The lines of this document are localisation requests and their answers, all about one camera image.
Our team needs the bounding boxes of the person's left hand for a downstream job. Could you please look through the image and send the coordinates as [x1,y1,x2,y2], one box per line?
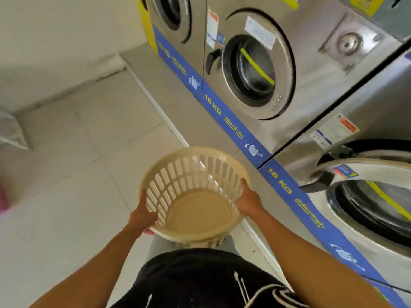
[128,189,159,235]

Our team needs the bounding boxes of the person's right hand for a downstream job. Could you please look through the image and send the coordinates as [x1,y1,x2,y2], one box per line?
[234,178,266,218]

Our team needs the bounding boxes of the beige plastic laundry basket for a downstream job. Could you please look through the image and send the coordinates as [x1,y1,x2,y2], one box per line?
[140,147,251,249]

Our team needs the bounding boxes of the person's left forearm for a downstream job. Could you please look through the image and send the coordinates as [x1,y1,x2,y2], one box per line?
[28,221,151,308]

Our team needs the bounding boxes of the person's right forearm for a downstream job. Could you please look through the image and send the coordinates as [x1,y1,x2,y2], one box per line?
[253,208,396,308]

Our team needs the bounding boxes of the person's grey trousers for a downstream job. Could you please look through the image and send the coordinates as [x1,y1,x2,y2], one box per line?
[146,233,240,264]

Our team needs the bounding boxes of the person's black printed shirt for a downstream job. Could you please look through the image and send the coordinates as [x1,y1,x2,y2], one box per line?
[110,248,309,308]

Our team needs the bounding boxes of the blue and yellow door sticker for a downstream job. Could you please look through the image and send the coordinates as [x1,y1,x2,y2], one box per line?
[333,164,360,179]

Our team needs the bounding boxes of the large white and orange sticker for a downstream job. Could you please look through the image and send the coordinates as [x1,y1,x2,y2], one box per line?
[310,114,360,151]

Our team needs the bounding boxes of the large round steel washer door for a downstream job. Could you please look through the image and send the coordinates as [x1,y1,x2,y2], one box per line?
[310,139,411,258]

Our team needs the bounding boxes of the yellow tape strip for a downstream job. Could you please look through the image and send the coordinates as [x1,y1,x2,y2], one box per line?
[240,47,276,86]
[365,180,411,222]

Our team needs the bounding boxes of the large steel washing machine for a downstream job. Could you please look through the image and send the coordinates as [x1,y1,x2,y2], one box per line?
[258,45,411,308]

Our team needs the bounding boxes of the white mesh bag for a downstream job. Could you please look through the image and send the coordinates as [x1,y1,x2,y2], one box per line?
[0,107,31,151]

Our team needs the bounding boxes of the white paper door label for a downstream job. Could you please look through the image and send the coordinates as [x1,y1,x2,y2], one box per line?
[244,16,277,50]

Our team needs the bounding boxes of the white and red sticker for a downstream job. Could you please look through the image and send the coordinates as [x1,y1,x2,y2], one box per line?
[205,8,220,50]

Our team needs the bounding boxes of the large black washer door handle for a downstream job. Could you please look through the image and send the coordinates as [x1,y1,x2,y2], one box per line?
[299,170,336,193]

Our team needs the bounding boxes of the thin black cable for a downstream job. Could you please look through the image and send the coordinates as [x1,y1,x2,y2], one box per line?
[362,275,411,294]

